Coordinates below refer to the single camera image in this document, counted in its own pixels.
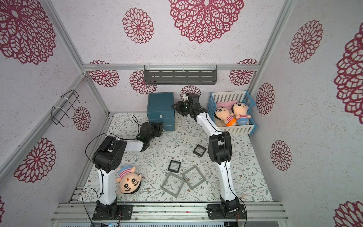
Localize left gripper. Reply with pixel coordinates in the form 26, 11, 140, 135
148, 121, 163, 142

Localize teal drawer cabinet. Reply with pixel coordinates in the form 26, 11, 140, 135
147, 92, 176, 131

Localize black brooch box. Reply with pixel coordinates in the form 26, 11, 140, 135
193, 144, 207, 158
167, 160, 181, 174

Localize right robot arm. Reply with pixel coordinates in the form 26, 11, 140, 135
172, 93, 240, 217

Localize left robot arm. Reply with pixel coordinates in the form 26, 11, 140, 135
92, 123, 164, 205

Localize grey brooch box left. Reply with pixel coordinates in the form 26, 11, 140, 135
160, 173, 185, 198

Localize grey brooch box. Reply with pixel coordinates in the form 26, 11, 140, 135
182, 166, 206, 190
160, 173, 185, 198

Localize grey brooch box right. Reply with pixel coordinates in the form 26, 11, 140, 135
182, 166, 206, 190

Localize blue white toy crib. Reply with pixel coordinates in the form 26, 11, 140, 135
208, 91, 257, 135

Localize plush doll orange pants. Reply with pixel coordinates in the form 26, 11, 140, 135
214, 107, 237, 127

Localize plush doll blue pants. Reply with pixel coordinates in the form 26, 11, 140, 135
232, 103, 251, 125

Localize large plush doll head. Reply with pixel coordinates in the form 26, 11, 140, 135
115, 165, 142, 194

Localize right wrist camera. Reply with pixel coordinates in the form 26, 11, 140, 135
183, 93, 193, 105

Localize grey wall shelf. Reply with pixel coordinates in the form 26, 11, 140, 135
143, 65, 217, 85

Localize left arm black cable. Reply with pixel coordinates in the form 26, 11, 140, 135
81, 114, 141, 227

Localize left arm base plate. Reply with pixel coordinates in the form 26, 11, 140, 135
92, 200, 133, 220

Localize black wire rack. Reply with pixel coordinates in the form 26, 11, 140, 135
50, 89, 85, 128

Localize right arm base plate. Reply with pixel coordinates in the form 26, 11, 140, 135
206, 198, 247, 220

